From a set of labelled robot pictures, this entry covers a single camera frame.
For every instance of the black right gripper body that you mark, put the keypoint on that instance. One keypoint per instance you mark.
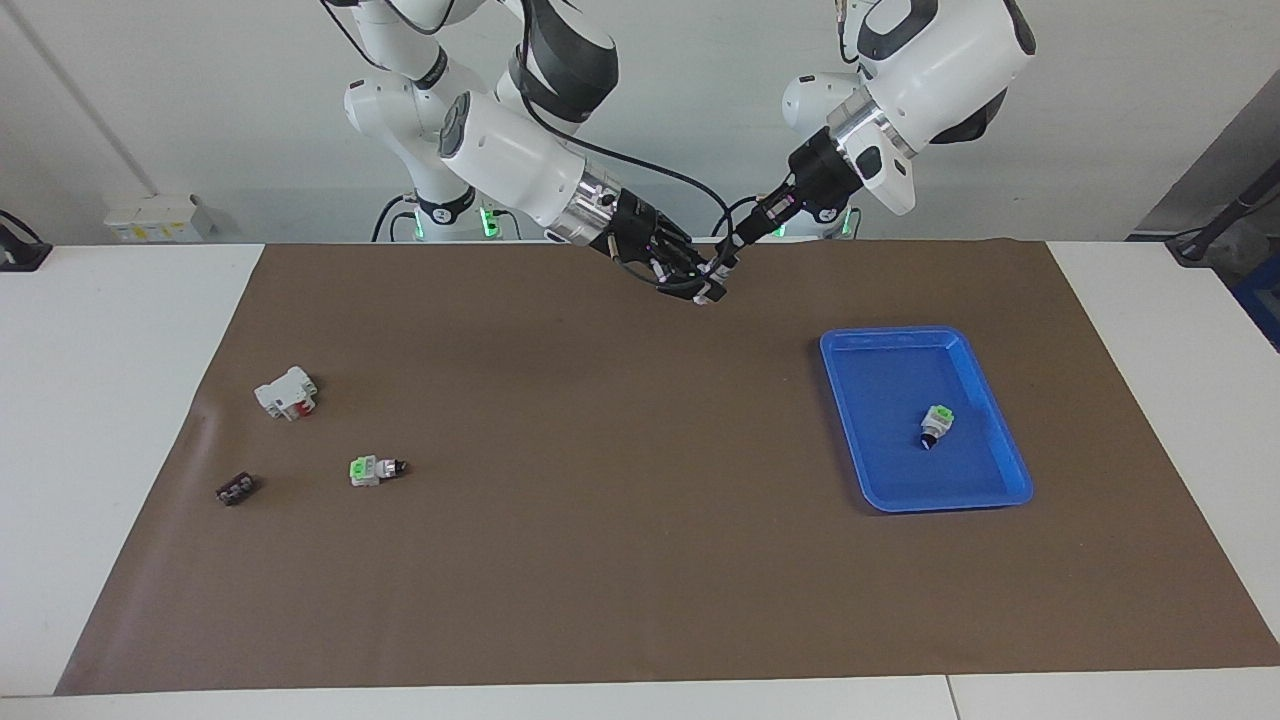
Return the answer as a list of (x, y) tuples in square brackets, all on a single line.
[(640, 232)]

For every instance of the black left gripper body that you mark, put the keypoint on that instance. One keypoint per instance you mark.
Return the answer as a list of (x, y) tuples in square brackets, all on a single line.
[(820, 175)]

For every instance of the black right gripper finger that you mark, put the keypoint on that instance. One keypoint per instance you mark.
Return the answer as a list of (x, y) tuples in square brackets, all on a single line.
[(685, 290), (690, 256)]

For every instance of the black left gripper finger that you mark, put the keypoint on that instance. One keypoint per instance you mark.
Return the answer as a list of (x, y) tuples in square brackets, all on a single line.
[(745, 232), (760, 238)]

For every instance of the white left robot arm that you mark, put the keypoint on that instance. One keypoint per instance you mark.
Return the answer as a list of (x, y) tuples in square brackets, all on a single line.
[(940, 60)]

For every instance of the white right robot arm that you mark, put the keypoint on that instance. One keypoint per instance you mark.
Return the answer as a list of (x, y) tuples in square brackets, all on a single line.
[(510, 150)]

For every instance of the blue plastic tray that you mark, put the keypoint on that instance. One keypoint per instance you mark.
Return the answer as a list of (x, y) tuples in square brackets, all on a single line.
[(880, 400)]

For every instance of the brown paper mat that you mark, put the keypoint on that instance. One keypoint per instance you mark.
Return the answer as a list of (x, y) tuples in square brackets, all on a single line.
[(600, 500)]

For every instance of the white circuit breaker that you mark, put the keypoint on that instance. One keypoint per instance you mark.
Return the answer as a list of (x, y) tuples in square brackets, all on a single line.
[(280, 395)]

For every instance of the black stand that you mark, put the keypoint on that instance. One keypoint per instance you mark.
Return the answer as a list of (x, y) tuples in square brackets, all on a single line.
[(1215, 225)]

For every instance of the blue crate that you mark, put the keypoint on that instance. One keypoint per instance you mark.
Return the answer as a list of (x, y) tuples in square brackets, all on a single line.
[(1262, 310)]

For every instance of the small black terminal block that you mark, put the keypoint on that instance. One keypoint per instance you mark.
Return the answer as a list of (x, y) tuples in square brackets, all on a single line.
[(237, 490)]

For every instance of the black clamp base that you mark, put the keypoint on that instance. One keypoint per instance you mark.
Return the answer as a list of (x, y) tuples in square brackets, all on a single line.
[(20, 255)]

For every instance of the white wall socket box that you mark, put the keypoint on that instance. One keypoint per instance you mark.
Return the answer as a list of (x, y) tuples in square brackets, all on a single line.
[(150, 218)]

